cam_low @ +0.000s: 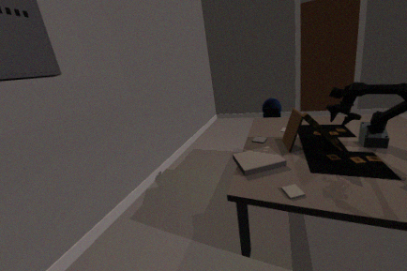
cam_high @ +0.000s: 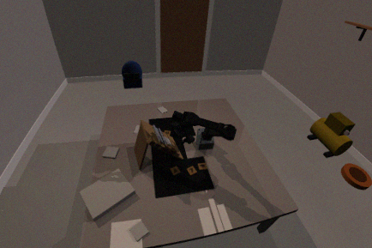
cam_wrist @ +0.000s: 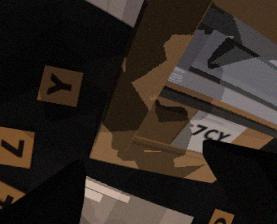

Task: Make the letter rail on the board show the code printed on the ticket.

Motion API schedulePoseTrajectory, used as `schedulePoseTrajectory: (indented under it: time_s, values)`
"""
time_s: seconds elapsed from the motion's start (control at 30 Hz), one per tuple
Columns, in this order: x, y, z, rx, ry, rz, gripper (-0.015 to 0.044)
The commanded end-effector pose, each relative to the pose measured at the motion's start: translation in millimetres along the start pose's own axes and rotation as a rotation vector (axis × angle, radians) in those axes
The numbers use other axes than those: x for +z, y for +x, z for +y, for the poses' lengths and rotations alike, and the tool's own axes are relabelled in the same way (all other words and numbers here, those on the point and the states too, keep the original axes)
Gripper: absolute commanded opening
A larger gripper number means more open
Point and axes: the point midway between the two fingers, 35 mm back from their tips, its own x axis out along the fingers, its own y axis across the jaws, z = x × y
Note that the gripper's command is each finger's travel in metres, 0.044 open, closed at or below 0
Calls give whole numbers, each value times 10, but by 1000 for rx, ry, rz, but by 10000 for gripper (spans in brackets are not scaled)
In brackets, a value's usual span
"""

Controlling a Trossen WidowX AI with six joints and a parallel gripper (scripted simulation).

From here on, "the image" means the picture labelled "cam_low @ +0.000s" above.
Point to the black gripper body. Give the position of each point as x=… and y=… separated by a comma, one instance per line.
x=354, y=116

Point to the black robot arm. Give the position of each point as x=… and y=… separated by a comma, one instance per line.
x=379, y=119

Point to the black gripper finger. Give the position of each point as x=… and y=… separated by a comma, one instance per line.
x=333, y=115
x=346, y=121

